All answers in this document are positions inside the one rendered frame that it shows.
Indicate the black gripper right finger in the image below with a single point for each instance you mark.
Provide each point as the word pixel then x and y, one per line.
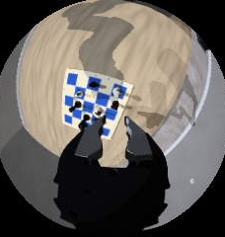
pixel 142 149

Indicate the blue and cream chessboard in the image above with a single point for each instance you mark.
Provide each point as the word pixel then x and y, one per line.
pixel 93 98

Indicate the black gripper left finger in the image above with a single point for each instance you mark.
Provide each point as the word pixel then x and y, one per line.
pixel 83 148

